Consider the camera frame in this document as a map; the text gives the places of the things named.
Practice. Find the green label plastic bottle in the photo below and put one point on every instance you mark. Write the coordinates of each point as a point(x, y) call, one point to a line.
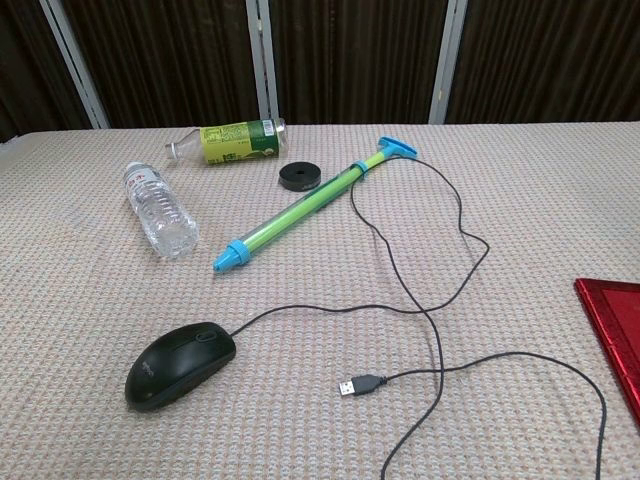
point(235, 142)

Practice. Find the dark pleated partition curtain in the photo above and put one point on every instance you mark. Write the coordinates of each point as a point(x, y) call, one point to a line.
point(25, 65)
point(170, 55)
point(355, 55)
point(550, 55)

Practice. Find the clear plastic water bottle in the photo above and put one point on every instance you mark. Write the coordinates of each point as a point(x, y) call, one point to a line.
point(160, 210)

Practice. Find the black tape roll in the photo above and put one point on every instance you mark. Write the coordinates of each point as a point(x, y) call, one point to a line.
point(299, 177)

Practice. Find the green blue toy water pump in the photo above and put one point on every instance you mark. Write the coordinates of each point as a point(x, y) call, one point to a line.
point(300, 205)

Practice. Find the grey partition frame post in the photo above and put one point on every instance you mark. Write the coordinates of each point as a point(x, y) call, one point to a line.
point(449, 60)
point(75, 65)
point(264, 60)

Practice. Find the beige woven tablecloth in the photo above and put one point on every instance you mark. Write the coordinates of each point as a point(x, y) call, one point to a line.
point(310, 430)

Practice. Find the red certificate booklet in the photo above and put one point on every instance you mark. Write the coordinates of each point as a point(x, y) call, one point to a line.
point(617, 325)

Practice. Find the black computer mouse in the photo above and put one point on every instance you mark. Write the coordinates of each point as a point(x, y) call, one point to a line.
point(175, 367)

